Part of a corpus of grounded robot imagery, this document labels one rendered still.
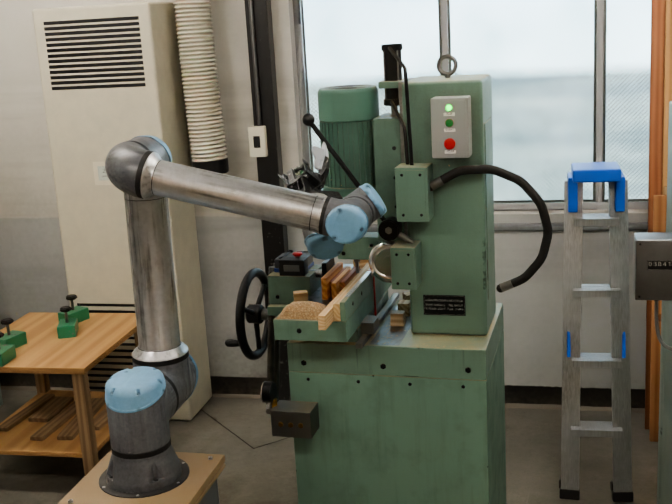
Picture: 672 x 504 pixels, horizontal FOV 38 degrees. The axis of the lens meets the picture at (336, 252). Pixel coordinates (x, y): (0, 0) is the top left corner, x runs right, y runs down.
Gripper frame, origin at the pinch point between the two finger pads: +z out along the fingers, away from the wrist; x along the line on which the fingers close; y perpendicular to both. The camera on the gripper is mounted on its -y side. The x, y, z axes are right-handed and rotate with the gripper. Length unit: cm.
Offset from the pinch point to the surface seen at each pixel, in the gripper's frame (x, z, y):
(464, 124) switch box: -39.7, -8.9, -17.1
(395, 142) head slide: -19.4, 3.9, -18.1
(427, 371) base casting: 9, -44, -51
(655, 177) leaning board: -62, 51, -151
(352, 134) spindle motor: -11.0, 9.4, -10.7
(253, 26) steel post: 28, 144, -38
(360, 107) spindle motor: -17.4, 12.9, -7.7
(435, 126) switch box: -33.2, -6.1, -14.0
